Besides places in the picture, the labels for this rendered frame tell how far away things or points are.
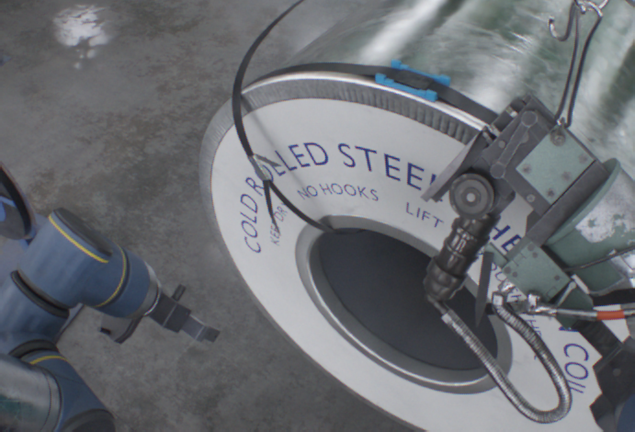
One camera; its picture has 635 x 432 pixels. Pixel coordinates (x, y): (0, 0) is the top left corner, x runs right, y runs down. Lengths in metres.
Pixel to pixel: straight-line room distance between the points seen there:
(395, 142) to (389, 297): 0.73
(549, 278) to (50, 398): 0.62
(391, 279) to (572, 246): 1.00
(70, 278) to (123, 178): 2.16
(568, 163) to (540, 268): 0.14
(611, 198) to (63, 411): 0.69
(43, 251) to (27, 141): 2.71
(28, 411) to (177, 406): 1.50
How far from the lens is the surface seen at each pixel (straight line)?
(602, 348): 0.83
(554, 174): 0.72
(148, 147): 3.10
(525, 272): 0.76
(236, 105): 1.19
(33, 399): 0.70
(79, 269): 0.82
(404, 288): 1.68
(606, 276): 0.74
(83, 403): 0.76
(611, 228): 0.72
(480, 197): 0.76
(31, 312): 0.84
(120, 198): 2.88
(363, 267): 1.62
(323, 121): 1.07
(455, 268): 0.84
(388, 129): 0.99
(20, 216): 2.13
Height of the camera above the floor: 1.91
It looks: 46 degrees down
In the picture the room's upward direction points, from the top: 6 degrees counter-clockwise
